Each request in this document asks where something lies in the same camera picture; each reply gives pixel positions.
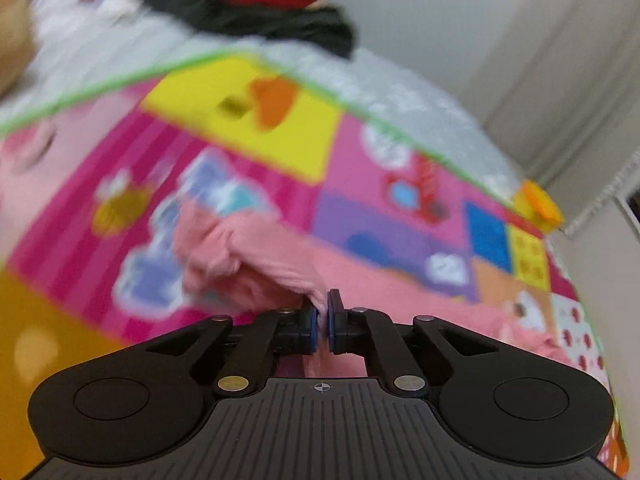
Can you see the grey patterned bedsheet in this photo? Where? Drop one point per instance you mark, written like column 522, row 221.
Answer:
column 390, row 95

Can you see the black cloth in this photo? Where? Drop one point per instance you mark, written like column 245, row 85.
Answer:
column 280, row 20

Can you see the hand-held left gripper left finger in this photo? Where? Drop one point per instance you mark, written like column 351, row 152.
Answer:
column 311, row 329

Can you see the colourful printed play mat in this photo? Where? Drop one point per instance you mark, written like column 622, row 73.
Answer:
column 210, row 170

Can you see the pink garment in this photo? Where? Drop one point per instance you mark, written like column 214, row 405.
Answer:
column 260, row 260

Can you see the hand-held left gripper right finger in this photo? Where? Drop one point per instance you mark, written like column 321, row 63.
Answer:
column 331, row 321

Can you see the orange yellow toy block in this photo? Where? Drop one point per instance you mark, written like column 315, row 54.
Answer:
column 540, row 205

